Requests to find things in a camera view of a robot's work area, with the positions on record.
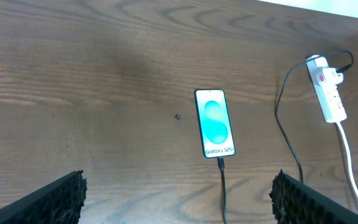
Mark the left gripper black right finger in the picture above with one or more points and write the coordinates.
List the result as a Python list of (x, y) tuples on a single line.
[(296, 203)]

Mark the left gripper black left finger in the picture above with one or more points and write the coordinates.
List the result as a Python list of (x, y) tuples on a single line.
[(58, 202)]

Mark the blue Galaxy smartphone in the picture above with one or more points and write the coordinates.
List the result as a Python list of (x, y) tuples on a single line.
[(214, 123)]

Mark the white charger adapter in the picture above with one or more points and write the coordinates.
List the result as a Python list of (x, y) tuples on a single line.
[(329, 76)]

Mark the black charger plug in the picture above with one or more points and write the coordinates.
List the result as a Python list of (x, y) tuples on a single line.
[(343, 69)]

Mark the white power strip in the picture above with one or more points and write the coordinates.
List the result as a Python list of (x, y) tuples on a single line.
[(328, 96)]

